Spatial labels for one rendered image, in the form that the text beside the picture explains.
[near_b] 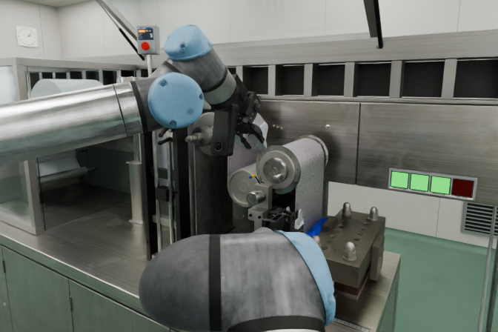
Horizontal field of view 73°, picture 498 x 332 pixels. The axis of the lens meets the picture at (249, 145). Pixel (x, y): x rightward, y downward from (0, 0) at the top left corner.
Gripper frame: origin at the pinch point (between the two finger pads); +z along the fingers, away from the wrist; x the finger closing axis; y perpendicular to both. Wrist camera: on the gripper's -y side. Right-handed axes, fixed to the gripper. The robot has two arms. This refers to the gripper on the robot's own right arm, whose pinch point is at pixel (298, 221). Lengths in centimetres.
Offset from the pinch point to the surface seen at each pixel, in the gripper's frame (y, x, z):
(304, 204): 4.1, -0.3, 4.5
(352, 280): -10.2, -18.5, -6.5
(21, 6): 161, 556, 206
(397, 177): 10.1, -23.3, 29.3
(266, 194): 9.0, 7.7, -6.2
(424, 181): 10.0, -31.3, 29.3
